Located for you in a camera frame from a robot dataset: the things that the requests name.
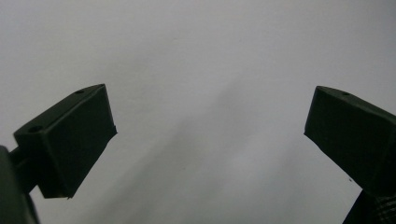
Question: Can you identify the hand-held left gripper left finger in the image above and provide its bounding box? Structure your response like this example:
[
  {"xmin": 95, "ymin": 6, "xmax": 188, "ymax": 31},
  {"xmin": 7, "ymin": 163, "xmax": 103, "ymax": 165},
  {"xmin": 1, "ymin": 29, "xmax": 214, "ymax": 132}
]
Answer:
[{"xmin": 12, "ymin": 83, "xmax": 119, "ymax": 200}]

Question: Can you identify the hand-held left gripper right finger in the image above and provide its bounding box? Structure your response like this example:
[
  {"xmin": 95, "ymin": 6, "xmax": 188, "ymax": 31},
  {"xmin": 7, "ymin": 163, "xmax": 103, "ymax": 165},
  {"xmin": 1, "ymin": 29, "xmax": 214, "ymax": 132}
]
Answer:
[{"xmin": 304, "ymin": 85, "xmax": 396, "ymax": 198}]

